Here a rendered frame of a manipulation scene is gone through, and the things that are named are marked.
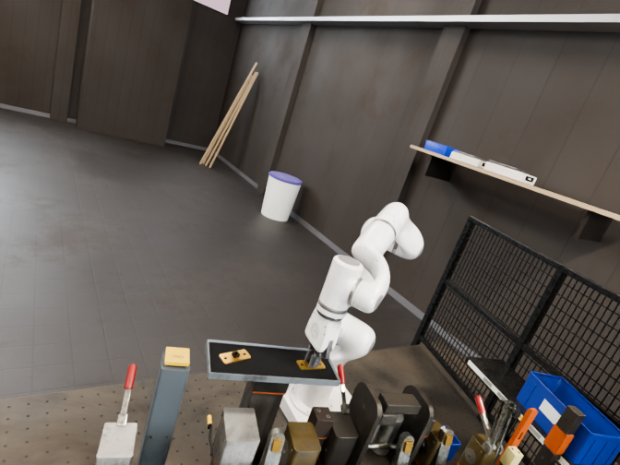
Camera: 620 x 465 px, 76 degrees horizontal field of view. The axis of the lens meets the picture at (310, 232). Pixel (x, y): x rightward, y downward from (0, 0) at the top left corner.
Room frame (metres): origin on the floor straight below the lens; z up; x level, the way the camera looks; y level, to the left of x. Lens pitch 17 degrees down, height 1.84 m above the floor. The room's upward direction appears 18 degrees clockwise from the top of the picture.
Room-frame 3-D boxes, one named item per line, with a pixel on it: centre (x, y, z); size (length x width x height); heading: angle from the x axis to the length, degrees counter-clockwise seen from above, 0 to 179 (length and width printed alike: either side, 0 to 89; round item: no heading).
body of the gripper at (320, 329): (0.99, -0.12, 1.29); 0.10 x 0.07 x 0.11; 31
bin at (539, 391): (1.28, -1.10, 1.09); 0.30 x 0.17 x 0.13; 14
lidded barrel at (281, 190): (6.37, 0.65, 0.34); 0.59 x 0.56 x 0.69; 38
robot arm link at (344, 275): (0.99, -0.13, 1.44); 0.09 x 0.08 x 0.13; 67
